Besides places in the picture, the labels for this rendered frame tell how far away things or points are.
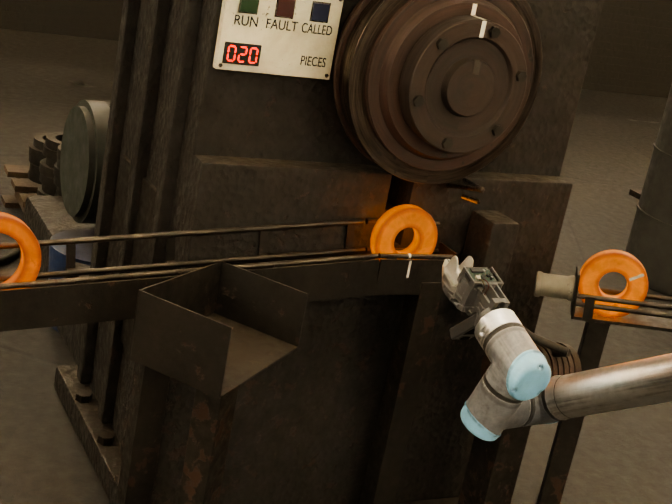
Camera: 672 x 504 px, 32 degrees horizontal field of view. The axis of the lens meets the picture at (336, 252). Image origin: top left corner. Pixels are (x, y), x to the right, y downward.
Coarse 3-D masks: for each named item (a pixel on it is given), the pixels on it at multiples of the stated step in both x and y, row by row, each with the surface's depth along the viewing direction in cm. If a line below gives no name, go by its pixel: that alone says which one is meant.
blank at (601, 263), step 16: (592, 256) 269; (608, 256) 266; (624, 256) 266; (592, 272) 268; (608, 272) 267; (624, 272) 267; (640, 272) 266; (592, 288) 269; (640, 288) 267; (608, 304) 269; (624, 304) 269
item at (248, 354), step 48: (144, 288) 210; (192, 288) 225; (240, 288) 230; (288, 288) 225; (144, 336) 211; (192, 336) 205; (240, 336) 227; (288, 336) 227; (192, 384) 207; (240, 384) 210; (192, 432) 226; (192, 480) 228
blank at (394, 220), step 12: (408, 204) 260; (384, 216) 258; (396, 216) 257; (408, 216) 258; (420, 216) 259; (384, 228) 256; (396, 228) 258; (420, 228) 261; (432, 228) 262; (372, 240) 259; (384, 240) 258; (420, 240) 262; (432, 240) 263; (372, 252) 260; (384, 252) 259; (396, 252) 260; (408, 252) 263; (420, 252) 263; (432, 252) 265
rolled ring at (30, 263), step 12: (0, 216) 218; (12, 216) 221; (0, 228) 219; (12, 228) 220; (24, 228) 221; (24, 240) 222; (36, 240) 223; (24, 252) 223; (36, 252) 224; (24, 264) 224; (36, 264) 225; (12, 276) 226; (24, 276) 225; (36, 276) 226
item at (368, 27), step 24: (384, 0) 234; (408, 0) 236; (360, 24) 238; (384, 24) 235; (528, 24) 250; (360, 48) 235; (360, 72) 237; (360, 96) 239; (528, 96) 257; (360, 120) 241; (504, 144) 259; (384, 168) 248; (408, 168) 251; (480, 168) 259
